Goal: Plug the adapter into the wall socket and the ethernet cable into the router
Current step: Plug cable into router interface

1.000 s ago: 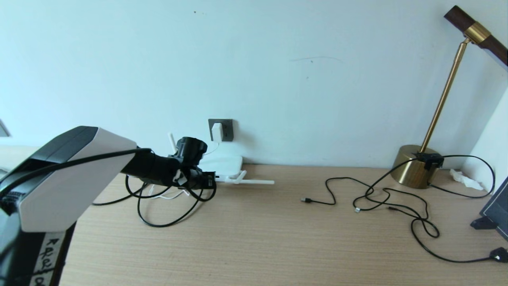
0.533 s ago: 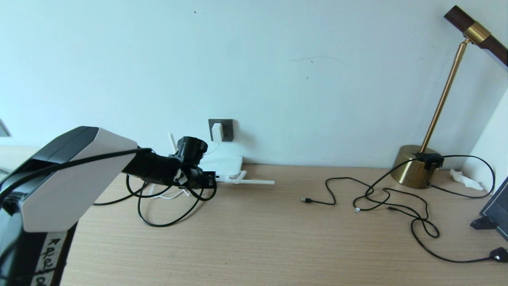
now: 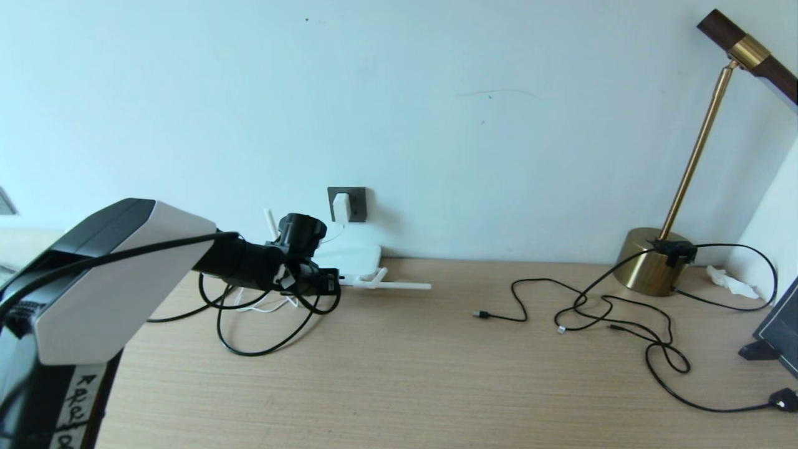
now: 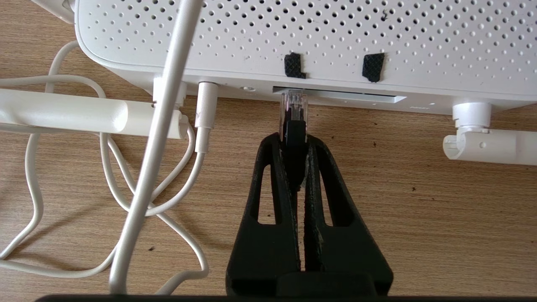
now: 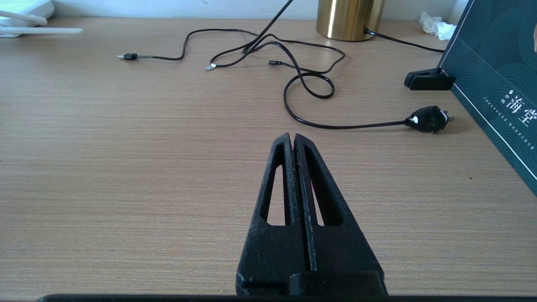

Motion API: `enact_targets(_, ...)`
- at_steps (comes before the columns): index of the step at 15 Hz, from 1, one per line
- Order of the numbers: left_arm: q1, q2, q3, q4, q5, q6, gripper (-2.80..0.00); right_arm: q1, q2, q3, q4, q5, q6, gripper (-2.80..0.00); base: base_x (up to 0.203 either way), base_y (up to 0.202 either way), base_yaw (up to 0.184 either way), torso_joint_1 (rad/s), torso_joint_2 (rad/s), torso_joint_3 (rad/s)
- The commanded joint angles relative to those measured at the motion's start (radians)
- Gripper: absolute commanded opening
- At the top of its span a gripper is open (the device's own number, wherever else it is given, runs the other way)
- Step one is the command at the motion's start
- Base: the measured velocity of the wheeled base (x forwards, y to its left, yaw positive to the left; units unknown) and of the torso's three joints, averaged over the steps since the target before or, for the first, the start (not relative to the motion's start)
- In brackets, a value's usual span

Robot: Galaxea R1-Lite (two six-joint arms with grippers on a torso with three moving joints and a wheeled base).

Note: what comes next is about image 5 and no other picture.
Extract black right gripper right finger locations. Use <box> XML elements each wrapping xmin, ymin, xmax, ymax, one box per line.
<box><xmin>294</xmin><ymin>133</ymin><xmax>387</xmax><ymax>295</ymax></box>

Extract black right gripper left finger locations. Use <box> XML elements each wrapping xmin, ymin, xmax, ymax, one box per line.
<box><xmin>236</xmin><ymin>133</ymin><xmax>311</xmax><ymax>295</ymax></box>

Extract white router with antennas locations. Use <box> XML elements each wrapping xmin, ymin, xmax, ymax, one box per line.
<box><xmin>0</xmin><ymin>0</ymin><xmax>83</xmax><ymax>38</ymax></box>

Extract brass desk lamp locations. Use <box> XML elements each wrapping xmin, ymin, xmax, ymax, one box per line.
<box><xmin>315</xmin><ymin>0</ymin><xmax>386</xmax><ymax>42</ymax></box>

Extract crumpled white tissue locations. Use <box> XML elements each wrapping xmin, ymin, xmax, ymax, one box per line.
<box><xmin>420</xmin><ymin>11</ymin><xmax>457</xmax><ymax>41</ymax></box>

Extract black cable with silver tip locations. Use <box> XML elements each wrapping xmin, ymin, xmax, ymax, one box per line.
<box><xmin>205</xmin><ymin>0</ymin><xmax>296</xmax><ymax>70</ymax></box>

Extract black lamp power cable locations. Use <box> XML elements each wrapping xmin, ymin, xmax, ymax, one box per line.
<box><xmin>363</xmin><ymin>28</ymin><xmax>445</xmax><ymax>53</ymax></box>

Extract black usb cables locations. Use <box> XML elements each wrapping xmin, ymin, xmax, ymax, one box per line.
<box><xmin>117</xmin><ymin>29</ymin><xmax>345</xmax><ymax>99</ymax></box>

